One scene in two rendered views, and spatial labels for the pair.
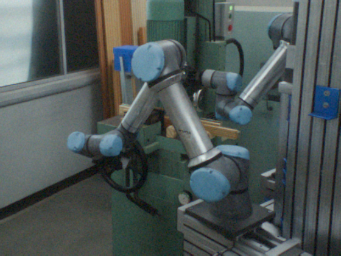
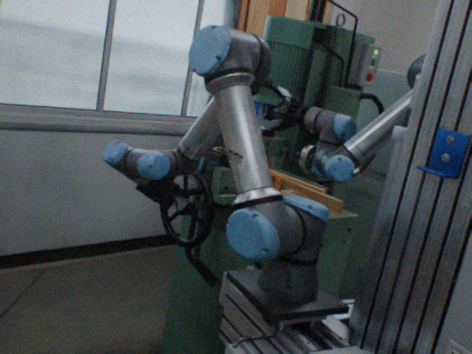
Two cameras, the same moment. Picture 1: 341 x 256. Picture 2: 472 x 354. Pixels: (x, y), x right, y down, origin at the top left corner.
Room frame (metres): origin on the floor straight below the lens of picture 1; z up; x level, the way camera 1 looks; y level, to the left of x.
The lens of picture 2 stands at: (0.32, -0.28, 1.34)
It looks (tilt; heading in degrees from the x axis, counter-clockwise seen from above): 13 degrees down; 10
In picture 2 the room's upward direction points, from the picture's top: 11 degrees clockwise
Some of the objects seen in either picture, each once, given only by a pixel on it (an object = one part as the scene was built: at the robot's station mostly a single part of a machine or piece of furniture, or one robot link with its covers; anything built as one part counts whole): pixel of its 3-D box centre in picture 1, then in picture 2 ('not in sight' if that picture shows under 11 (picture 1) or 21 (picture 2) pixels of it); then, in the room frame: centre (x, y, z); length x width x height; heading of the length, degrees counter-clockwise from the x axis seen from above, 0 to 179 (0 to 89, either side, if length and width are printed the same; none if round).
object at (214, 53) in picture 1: (214, 56); (341, 108); (2.38, -0.27, 1.23); 0.09 x 0.08 x 0.15; 145
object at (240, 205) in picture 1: (230, 196); (291, 269); (1.54, -0.25, 0.87); 0.15 x 0.15 x 0.10
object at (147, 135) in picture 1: (140, 131); (222, 176); (2.14, 0.09, 0.92); 0.15 x 0.13 x 0.09; 55
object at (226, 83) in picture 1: (226, 82); (335, 126); (1.91, -0.27, 1.19); 0.11 x 0.08 x 0.09; 55
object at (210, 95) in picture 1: (211, 98); not in sight; (2.36, -0.26, 1.02); 0.09 x 0.07 x 0.12; 55
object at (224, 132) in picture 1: (175, 122); (271, 179); (2.26, -0.08, 0.92); 0.65 x 0.02 x 0.04; 55
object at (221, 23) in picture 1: (224, 19); (365, 65); (2.48, -0.33, 1.40); 0.10 x 0.06 x 0.16; 145
